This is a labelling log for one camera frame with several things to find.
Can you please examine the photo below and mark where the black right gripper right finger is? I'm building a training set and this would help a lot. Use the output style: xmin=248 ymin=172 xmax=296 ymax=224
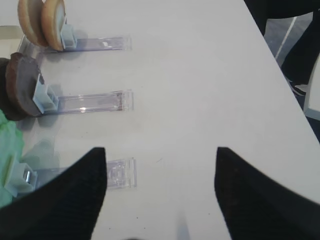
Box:
xmin=214 ymin=147 xmax=320 ymax=240

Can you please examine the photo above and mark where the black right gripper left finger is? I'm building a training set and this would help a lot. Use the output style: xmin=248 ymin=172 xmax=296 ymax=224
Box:
xmin=0 ymin=147 xmax=107 ymax=240

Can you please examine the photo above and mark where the white pusher block lettuce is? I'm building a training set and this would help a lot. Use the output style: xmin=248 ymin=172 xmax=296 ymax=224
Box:
xmin=4 ymin=158 xmax=38 ymax=198

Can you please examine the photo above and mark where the clear acrylic lettuce rack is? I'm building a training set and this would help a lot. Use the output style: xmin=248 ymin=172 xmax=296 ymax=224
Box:
xmin=19 ymin=157 xmax=138 ymax=193

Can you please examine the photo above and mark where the green lettuce leaf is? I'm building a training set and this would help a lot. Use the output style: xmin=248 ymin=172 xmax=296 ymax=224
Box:
xmin=0 ymin=110 xmax=24 ymax=208

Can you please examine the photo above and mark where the brown meat patty left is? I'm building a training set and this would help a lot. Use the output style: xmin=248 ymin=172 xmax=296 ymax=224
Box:
xmin=0 ymin=57 xmax=27 ymax=121

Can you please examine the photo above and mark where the brown meat patty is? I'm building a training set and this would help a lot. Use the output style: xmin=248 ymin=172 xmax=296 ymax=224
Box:
xmin=5 ymin=52 xmax=42 ymax=117
xmin=0 ymin=57 xmax=27 ymax=121

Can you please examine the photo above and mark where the brown meat patty right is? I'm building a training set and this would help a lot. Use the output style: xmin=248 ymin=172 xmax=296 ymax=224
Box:
xmin=5 ymin=52 xmax=42 ymax=117

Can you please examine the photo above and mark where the white pusher block bread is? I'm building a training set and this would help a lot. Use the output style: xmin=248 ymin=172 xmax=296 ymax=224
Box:
xmin=60 ymin=23 xmax=77 ymax=49

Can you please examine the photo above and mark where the clear acrylic bread rack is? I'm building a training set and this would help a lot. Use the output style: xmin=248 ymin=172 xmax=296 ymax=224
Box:
xmin=17 ymin=35 xmax=132 ymax=55

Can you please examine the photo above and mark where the tan bread slice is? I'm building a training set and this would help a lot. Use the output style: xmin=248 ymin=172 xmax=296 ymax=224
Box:
xmin=41 ymin=0 xmax=66 ymax=51

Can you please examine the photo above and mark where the orange glazed bread slice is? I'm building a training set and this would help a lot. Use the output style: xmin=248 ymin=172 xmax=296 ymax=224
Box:
xmin=17 ymin=0 xmax=49 ymax=47

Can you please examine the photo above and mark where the white pusher block patty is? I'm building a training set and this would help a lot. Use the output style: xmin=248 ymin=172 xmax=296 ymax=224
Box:
xmin=32 ymin=73 xmax=59 ymax=114

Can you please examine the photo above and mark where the clear acrylic patty rack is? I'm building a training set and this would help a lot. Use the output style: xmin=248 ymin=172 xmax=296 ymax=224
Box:
xmin=44 ymin=90 xmax=134 ymax=115

